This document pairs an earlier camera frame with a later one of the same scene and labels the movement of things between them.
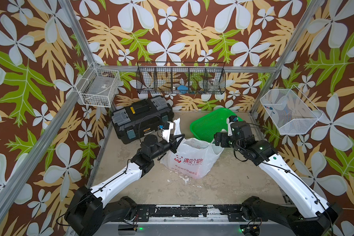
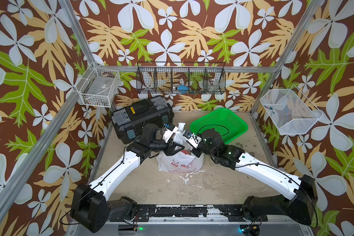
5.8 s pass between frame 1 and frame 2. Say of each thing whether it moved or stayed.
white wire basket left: stayed
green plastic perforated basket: stayed
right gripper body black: moved
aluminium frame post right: stayed
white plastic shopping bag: moved
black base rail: stayed
